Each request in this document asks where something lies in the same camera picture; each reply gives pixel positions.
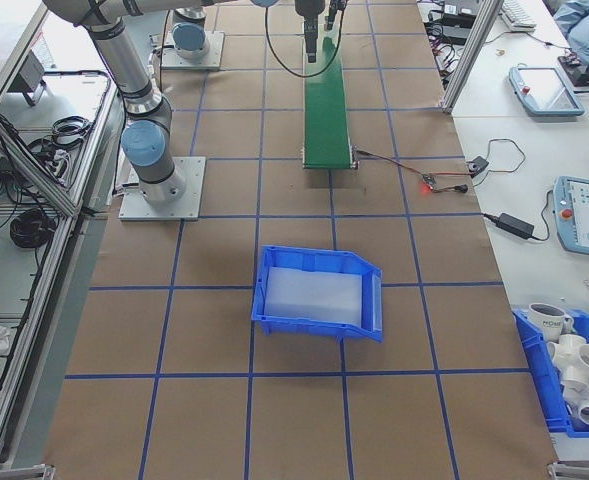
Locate black power adapter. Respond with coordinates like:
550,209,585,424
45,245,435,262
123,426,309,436
496,212,536,239

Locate thin orange wire loop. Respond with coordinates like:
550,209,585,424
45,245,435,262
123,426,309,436
473,138,525,187

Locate aluminium profile post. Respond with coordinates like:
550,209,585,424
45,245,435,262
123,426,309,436
441,0,500,115

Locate black adapter cable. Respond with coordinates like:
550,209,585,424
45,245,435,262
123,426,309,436
481,187,555,242

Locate black device with cables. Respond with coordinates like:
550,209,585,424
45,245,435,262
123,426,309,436
558,52,589,96

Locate red black wire bundle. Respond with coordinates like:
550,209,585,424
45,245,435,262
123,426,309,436
423,9,463,91

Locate white square base plate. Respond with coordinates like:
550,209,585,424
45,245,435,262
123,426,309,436
158,30,225,71
117,155,208,222

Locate upper teach pendant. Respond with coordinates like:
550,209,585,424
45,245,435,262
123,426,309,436
508,63,586,119

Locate grey box on stand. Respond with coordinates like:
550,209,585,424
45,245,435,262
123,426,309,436
6,49,50,107

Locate black power supply with label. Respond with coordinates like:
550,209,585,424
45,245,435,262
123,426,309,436
438,0,480,29

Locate red black conveyor wire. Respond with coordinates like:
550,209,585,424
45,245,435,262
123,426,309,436
356,148,470,179

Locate metal v-shaped frame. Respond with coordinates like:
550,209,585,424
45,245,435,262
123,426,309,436
0,0,125,469

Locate white mug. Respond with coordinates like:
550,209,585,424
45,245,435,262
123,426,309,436
527,302,575,337

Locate black cable coil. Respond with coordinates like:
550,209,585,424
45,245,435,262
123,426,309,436
9,207,58,250
51,117,93,149

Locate blue plastic storage bin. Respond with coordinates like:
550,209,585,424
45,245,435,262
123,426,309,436
250,243,386,345

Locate blue bin with fittings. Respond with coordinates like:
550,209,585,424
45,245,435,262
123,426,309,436
512,308,589,439

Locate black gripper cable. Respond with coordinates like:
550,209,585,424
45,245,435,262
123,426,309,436
265,4,344,79

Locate white foam block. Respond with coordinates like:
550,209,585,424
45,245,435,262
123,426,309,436
262,265,365,326

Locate green conveyor belt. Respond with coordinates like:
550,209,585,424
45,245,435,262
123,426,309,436
301,24,359,172

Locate white pvc pipe fitting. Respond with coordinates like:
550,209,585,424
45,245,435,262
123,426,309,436
559,379,589,429
545,333,589,386

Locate flat black box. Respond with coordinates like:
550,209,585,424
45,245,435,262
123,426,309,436
441,24,470,46

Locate white keyboard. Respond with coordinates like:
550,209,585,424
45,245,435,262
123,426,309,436
501,0,538,33

